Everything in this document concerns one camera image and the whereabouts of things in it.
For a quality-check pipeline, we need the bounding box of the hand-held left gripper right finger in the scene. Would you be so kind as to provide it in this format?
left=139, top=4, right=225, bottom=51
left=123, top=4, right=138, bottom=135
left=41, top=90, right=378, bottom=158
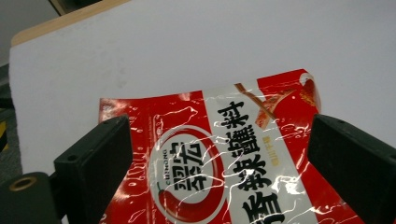
left=306, top=113, right=396, bottom=224

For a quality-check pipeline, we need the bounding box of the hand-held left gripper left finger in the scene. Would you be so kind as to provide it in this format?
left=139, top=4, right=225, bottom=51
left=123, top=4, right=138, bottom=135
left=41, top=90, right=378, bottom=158
left=53, top=114, right=134, bottom=224

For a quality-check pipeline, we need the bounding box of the red seasoning packet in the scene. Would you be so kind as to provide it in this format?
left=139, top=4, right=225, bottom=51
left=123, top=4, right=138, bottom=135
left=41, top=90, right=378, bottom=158
left=98, top=68, right=366, bottom=224

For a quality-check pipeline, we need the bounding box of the yellow black tape strip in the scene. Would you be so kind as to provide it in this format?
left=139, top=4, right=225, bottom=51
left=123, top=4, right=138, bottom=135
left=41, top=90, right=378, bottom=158
left=0, top=119, right=9, bottom=154

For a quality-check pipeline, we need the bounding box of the white table sheet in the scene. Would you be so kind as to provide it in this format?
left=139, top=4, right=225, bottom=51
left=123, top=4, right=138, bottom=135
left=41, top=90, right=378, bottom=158
left=8, top=0, right=396, bottom=224

